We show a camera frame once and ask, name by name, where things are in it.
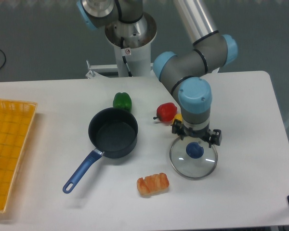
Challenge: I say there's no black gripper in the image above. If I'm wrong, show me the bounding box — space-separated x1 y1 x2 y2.
171 119 222 148

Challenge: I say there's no yellow bell pepper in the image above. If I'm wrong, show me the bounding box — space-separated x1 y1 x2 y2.
172 113 183 123

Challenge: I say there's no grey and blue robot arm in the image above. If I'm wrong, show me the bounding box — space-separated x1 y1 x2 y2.
77 0 238 145

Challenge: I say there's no red bell pepper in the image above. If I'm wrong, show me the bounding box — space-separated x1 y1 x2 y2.
153 103 177 123

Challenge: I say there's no green bell pepper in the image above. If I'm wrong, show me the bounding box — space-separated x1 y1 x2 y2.
113 92 132 112

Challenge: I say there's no glass lid with blue knob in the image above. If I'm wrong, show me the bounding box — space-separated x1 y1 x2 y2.
169 137 218 180

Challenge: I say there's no glazed bread pastry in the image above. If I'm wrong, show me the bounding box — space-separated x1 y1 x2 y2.
136 173 170 197

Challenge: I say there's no yellow woven basket tray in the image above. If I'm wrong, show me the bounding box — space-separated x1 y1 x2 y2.
0 99 38 213

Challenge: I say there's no dark saucepan with blue handle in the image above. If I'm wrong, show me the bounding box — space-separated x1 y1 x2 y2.
63 107 138 194

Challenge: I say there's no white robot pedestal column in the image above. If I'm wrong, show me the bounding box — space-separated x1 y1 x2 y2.
105 13 157 77

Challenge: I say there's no white metal base frame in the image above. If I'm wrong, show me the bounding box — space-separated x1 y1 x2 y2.
85 57 155 79

